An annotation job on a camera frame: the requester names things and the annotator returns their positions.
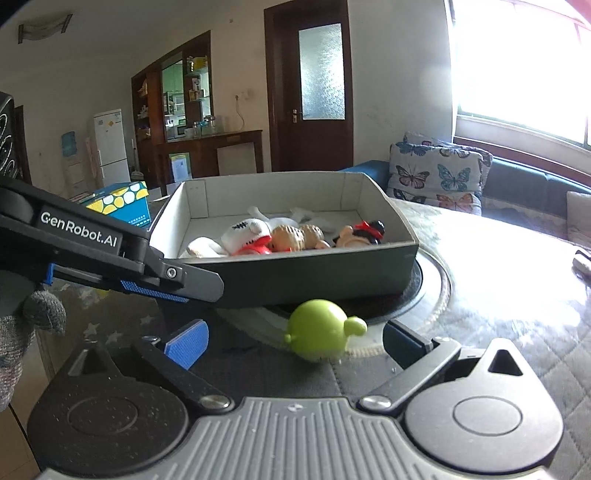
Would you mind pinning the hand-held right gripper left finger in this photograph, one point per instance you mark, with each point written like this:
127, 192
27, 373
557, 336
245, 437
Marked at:
187, 344

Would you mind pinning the red apple toy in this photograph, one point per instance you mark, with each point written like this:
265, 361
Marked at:
254, 249

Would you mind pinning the yellow brown round toy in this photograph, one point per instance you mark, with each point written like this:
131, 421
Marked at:
295, 235

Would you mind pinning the wall socket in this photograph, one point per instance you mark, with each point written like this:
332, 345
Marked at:
244, 95

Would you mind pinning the dark wooden door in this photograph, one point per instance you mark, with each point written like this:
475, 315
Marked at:
309, 83

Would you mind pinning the blue white sign board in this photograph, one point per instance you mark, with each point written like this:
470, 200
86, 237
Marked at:
180, 168

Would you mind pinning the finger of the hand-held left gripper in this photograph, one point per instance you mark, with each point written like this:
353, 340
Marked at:
147, 288
198, 284

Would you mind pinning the water dispenser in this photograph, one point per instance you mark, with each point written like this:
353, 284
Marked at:
74, 161

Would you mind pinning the dark green cardboard box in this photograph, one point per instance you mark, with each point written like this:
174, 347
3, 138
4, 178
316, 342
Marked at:
314, 272

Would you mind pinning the white cushion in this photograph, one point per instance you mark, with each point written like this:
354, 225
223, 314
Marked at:
579, 217

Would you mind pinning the blue yellow dotted tissue box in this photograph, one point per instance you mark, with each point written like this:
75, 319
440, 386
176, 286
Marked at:
124, 205

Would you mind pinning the dark blue sofa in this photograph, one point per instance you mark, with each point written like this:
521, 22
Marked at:
521, 191

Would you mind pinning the white refrigerator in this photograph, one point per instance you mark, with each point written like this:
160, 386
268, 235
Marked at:
112, 147

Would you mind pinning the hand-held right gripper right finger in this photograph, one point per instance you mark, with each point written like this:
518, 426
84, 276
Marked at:
401, 341

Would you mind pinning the butterfly print cushion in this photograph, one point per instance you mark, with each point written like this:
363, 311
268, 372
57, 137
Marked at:
438, 177

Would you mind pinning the white knitted rabbit doll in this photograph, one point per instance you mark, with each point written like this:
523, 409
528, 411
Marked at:
240, 233

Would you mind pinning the dark flat remote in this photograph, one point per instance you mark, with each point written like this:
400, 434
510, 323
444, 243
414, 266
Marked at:
582, 264

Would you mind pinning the dark wooden cabinet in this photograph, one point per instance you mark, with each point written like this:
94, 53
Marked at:
184, 115

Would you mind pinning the ceiling light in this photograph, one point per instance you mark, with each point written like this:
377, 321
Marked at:
39, 32

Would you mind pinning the person's left hand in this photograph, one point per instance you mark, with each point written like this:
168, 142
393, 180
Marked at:
18, 341

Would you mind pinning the bright window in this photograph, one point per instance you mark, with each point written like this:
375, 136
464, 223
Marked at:
521, 60

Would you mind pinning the pirate boy figurine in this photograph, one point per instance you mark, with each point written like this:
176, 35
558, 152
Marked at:
360, 233

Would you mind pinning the green round toy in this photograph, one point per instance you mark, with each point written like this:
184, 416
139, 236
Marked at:
318, 330

